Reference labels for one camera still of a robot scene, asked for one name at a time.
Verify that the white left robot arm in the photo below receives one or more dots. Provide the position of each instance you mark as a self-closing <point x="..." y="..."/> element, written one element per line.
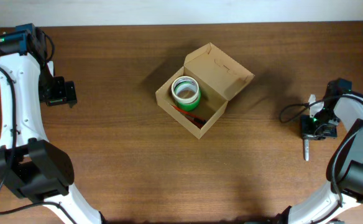
<point x="30" y="166"/>

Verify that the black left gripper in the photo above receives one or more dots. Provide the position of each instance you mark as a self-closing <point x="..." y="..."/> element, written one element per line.
<point x="66" y="93"/>

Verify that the cream masking tape roll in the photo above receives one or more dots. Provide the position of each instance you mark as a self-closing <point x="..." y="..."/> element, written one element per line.
<point x="185" y="89"/>

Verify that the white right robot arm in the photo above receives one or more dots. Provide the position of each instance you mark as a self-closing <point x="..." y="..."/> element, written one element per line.
<point x="343" y="188"/>

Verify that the orange utility knife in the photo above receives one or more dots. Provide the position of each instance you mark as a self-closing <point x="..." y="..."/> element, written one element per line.
<point x="197" y="121"/>

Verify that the black and white marker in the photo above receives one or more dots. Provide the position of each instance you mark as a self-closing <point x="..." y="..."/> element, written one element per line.
<point x="306" y="151"/>

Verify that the green tape roll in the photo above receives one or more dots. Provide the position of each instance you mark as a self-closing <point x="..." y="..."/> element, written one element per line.
<point x="192" y="105"/>

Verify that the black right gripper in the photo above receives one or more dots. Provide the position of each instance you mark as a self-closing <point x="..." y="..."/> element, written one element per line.
<point x="306" y="133"/>

